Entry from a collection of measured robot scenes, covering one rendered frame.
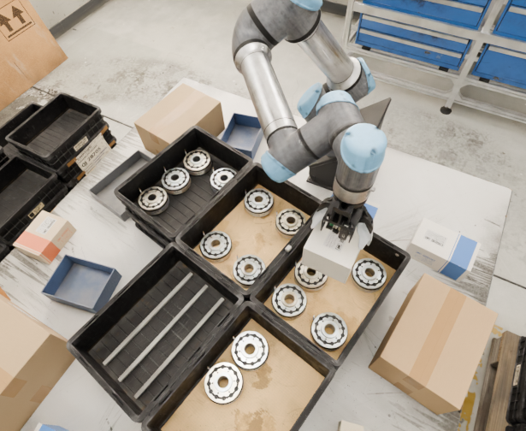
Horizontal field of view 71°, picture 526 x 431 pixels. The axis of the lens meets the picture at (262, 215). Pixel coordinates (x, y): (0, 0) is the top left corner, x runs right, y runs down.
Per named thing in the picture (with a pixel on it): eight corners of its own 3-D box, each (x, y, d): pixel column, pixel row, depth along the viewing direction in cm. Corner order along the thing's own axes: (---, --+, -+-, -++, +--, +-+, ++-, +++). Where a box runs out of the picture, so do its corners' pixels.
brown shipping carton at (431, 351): (437, 415, 106) (460, 410, 93) (367, 367, 114) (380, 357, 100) (473, 328, 119) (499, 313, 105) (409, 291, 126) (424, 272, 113)
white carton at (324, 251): (331, 206, 105) (335, 187, 97) (372, 222, 101) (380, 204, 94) (301, 263, 96) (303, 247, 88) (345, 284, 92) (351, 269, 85)
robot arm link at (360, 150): (378, 114, 65) (398, 150, 60) (365, 156, 74) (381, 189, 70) (334, 122, 64) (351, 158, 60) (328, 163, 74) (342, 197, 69)
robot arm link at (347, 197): (344, 157, 74) (383, 171, 72) (340, 171, 78) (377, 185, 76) (328, 184, 71) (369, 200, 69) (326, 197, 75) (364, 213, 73)
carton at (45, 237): (52, 220, 147) (42, 209, 140) (76, 230, 144) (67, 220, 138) (24, 254, 139) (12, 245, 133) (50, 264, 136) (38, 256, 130)
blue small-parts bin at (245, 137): (234, 123, 172) (233, 112, 166) (265, 129, 169) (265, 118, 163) (220, 155, 162) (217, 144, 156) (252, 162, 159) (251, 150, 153)
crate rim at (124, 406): (174, 243, 116) (172, 239, 114) (247, 300, 105) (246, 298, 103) (67, 346, 100) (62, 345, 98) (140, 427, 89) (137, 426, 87)
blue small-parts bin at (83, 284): (122, 275, 133) (115, 268, 127) (101, 315, 125) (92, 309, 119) (73, 262, 137) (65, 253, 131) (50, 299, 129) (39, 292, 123)
